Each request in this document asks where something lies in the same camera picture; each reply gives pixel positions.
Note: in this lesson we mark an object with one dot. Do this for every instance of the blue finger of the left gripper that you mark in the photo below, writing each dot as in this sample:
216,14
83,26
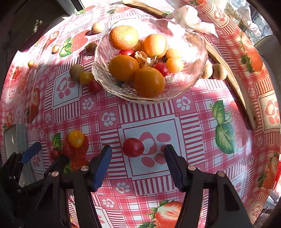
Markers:
30,152

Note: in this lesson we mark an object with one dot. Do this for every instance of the green brown kiwi fruit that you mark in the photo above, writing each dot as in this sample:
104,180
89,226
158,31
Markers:
75,71

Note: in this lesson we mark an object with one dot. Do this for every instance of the white shallow tray box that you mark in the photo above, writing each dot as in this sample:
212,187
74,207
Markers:
15,140

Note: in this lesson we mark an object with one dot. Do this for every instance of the white crumpled tissue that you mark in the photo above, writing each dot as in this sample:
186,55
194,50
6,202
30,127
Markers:
187,16

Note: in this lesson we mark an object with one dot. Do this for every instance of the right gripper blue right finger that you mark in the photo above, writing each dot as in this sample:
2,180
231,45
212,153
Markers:
177,166

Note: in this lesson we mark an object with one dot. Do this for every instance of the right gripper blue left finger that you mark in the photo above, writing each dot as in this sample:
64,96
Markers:
98,168

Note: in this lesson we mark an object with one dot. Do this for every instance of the red cherry tomato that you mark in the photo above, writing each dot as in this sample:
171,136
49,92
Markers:
132,147
67,150
55,153

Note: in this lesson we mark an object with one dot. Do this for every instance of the yellow cherry tomato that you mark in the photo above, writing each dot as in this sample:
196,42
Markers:
76,138

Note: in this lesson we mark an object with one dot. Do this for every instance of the pink strawberry tablecloth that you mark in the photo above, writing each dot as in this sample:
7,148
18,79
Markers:
204,124

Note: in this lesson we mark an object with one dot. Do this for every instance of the orange textured fruit in bowl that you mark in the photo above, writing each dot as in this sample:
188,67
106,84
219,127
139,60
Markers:
123,37

